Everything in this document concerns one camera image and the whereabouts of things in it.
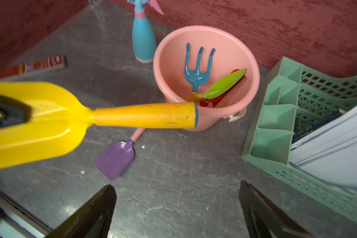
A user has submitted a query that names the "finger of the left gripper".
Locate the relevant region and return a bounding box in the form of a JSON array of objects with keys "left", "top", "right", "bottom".
[{"left": 0, "top": 95, "right": 32, "bottom": 129}]

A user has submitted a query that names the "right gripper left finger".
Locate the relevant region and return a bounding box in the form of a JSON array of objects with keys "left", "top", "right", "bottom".
[{"left": 46, "top": 184, "right": 117, "bottom": 238}]

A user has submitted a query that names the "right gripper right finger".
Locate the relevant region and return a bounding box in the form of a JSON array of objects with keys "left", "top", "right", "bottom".
[{"left": 239, "top": 181, "right": 314, "bottom": 238}]

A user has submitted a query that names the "yellow shovel yellow handle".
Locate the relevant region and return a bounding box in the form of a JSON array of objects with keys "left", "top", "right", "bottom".
[{"left": 0, "top": 82, "right": 198, "bottom": 169}]

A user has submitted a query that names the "purple shovel pink handle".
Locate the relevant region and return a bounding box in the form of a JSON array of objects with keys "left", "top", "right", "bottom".
[{"left": 94, "top": 128, "right": 146, "bottom": 180}]

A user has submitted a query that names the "red shovel wooden handle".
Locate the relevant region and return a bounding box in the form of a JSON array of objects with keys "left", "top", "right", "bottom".
[{"left": 199, "top": 85, "right": 236, "bottom": 108}]

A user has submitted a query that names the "green trowel yellow handle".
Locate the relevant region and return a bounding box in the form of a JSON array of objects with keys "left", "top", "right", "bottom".
[{"left": 184, "top": 68, "right": 247, "bottom": 103}]

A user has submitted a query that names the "teal spray bottle pink trigger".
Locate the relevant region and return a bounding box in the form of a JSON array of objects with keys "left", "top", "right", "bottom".
[{"left": 127, "top": 0, "right": 164, "bottom": 63}]

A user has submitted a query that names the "blue fork yellow handle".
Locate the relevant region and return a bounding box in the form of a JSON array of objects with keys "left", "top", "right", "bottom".
[{"left": 184, "top": 43, "right": 216, "bottom": 96}]

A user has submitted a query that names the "red flat box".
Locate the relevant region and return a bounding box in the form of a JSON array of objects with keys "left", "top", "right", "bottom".
[{"left": 0, "top": 55, "right": 67, "bottom": 81}]

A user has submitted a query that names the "white paper stack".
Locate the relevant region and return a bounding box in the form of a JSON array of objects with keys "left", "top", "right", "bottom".
[{"left": 290, "top": 106, "right": 357, "bottom": 188}]

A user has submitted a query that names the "green plastic file organizer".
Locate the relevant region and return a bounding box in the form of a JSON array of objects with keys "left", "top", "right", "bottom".
[{"left": 242, "top": 57, "right": 357, "bottom": 224}]

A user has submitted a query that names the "pink plastic bucket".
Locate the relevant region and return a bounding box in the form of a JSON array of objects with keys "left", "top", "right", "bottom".
[{"left": 153, "top": 26, "right": 260, "bottom": 131}]

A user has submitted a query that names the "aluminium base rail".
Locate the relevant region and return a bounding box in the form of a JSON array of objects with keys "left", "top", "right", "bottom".
[{"left": 0, "top": 191, "right": 52, "bottom": 238}]

